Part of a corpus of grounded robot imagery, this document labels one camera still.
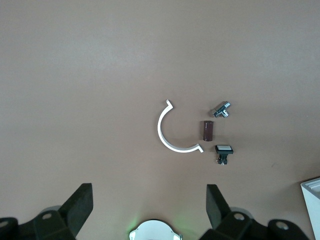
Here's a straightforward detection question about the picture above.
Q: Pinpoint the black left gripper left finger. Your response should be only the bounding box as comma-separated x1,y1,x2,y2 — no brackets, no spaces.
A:
0,183,94,240

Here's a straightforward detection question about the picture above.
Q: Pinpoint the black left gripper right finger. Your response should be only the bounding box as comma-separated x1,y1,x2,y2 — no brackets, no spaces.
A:
199,184,310,240

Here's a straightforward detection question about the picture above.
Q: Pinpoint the white drawer cabinet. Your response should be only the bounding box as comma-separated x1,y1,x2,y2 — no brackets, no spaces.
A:
300,176,320,240

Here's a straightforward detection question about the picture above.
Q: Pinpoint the dark brown cylinder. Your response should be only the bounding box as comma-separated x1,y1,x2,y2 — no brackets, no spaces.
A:
199,120,215,142

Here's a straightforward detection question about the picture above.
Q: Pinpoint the chrome angle valve fitting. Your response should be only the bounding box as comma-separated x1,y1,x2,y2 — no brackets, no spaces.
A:
208,101,231,119

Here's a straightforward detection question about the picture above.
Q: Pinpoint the black white square pushbutton switch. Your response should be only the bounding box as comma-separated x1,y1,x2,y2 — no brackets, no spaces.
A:
213,144,235,166

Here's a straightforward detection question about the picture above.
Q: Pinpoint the white half-ring pipe clamp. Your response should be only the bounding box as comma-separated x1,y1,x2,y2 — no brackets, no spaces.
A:
157,99,204,153

